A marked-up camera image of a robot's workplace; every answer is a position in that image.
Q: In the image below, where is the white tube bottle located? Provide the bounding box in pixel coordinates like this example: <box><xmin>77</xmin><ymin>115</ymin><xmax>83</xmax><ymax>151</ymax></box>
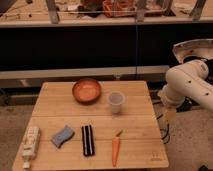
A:
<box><xmin>22</xmin><ymin>126</ymin><xmax>40</xmax><ymax>171</ymax></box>

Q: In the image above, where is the wooden folding table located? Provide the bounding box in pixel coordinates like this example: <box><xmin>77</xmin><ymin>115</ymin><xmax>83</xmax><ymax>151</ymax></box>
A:
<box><xmin>11</xmin><ymin>80</ymin><xmax>170</xmax><ymax>171</ymax></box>

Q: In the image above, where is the white dome shell device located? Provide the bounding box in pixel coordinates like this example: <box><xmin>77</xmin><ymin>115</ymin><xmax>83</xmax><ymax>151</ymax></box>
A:
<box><xmin>172</xmin><ymin>38</ymin><xmax>213</xmax><ymax>64</ymax></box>

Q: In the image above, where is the black cable on floor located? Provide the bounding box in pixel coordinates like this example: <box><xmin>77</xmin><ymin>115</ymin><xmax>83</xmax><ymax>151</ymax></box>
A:
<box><xmin>156</xmin><ymin>113</ymin><xmax>172</xmax><ymax>144</ymax></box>

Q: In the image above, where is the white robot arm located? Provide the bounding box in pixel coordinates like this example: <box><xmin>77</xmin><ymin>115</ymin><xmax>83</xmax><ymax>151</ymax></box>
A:
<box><xmin>158</xmin><ymin>60</ymin><xmax>213</xmax><ymax>123</ymax></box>

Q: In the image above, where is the orange carrot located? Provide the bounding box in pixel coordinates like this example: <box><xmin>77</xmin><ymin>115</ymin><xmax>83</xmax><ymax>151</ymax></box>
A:
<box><xmin>112</xmin><ymin>130</ymin><xmax>123</xmax><ymax>167</ymax></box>

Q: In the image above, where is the orange bowl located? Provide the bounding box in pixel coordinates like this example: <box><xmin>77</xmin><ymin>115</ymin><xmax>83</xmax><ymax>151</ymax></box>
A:
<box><xmin>72</xmin><ymin>78</ymin><xmax>101</xmax><ymax>103</ymax></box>

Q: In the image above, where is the blue sponge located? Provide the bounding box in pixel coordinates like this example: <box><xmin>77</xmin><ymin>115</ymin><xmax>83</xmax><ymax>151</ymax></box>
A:
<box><xmin>51</xmin><ymin>126</ymin><xmax>75</xmax><ymax>148</ymax></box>

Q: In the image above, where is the clear plastic cup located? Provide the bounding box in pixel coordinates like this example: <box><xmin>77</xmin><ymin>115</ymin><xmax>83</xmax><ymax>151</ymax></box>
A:
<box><xmin>108</xmin><ymin>91</ymin><xmax>125</xmax><ymax>114</ymax></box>

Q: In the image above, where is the orange crate on shelf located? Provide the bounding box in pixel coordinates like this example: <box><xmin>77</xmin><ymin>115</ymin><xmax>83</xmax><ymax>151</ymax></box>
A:
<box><xmin>102</xmin><ymin>0</ymin><xmax>135</xmax><ymax>17</ymax></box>

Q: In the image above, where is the black striped eraser block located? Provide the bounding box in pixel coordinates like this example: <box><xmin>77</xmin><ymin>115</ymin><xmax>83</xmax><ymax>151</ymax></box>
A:
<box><xmin>81</xmin><ymin>125</ymin><xmax>95</xmax><ymax>157</ymax></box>

